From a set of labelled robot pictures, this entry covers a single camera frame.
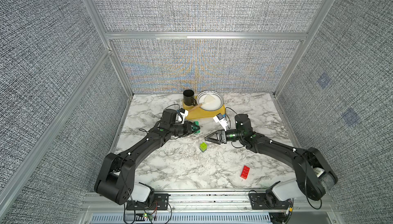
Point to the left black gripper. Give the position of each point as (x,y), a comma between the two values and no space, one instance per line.
(188,127)

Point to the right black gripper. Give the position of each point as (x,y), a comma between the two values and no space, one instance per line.
(220,134)

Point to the lime lego brick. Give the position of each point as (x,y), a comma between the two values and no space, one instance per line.
(203,147)

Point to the dark green lego brick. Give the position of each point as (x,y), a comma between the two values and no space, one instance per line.
(195,127)

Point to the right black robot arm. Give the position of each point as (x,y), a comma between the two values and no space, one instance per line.
(313,175)

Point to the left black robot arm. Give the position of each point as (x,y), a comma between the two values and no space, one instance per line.
(116,178)

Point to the red lego brick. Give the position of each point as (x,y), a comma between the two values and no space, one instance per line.
(245,172)

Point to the yellow tray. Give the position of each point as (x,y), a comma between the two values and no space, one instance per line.
(201,113)

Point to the black mug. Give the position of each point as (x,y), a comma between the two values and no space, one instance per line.
(188,98)

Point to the wooden spatula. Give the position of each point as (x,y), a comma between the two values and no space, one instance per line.
(196,106)

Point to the white patterned bowl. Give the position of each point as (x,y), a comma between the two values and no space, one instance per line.
(211,106)

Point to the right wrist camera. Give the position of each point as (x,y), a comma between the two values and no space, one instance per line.
(221,119)

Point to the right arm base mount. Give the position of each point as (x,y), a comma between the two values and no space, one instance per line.
(263,201)

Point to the white vented cable duct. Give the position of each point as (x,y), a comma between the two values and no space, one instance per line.
(184,218)

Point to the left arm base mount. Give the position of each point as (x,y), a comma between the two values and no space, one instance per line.
(156,202)

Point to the aluminium front rail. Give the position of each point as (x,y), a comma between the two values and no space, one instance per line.
(216,200)

